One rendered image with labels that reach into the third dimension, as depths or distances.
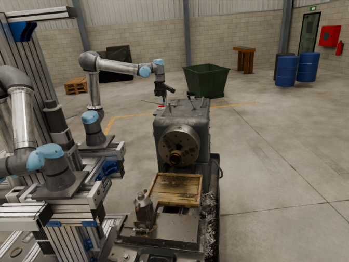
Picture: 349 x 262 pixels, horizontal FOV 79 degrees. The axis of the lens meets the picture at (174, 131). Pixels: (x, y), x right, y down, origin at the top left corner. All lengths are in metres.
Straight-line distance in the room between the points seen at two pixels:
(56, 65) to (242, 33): 9.34
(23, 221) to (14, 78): 0.71
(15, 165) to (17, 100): 0.27
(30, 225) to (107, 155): 0.65
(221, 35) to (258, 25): 1.86
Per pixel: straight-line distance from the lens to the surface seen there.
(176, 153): 1.48
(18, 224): 1.44
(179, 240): 1.15
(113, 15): 11.52
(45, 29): 12.38
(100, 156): 1.72
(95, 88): 1.72
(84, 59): 1.56
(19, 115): 1.06
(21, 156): 1.00
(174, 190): 1.54
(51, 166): 1.27
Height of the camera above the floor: 1.88
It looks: 25 degrees down
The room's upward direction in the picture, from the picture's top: 5 degrees counter-clockwise
